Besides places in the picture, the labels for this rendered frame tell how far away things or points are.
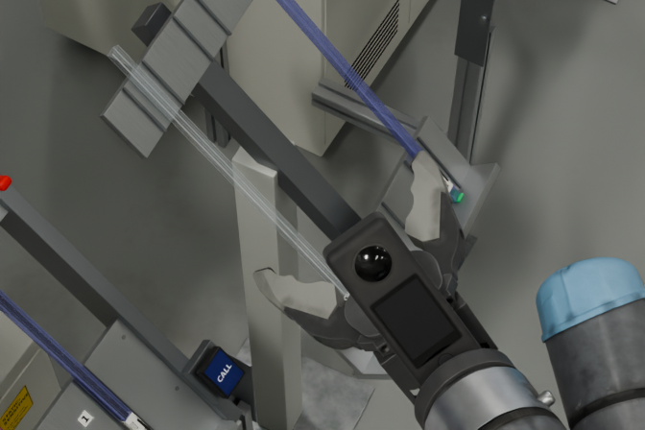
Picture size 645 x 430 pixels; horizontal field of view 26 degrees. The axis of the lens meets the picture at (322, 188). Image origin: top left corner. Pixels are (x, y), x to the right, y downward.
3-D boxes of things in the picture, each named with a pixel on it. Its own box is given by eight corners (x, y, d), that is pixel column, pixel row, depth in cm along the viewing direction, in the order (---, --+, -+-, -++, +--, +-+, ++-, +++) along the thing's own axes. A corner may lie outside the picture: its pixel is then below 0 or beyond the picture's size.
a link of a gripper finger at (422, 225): (443, 190, 105) (430, 294, 100) (412, 143, 101) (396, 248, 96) (482, 184, 104) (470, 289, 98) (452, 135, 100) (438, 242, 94)
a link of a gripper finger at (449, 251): (412, 211, 99) (396, 315, 94) (401, 197, 98) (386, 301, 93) (473, 202, 97) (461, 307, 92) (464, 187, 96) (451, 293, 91)
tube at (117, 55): (386, 329, 174) (392, 329, 173) (381, 339, 173) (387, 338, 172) (112, 46, 150) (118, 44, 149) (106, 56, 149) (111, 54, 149)
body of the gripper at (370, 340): (376, 356, 101) (454, 475, 92) (324, 293, 95) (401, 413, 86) (463, 294, 101) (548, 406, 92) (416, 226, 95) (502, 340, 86)
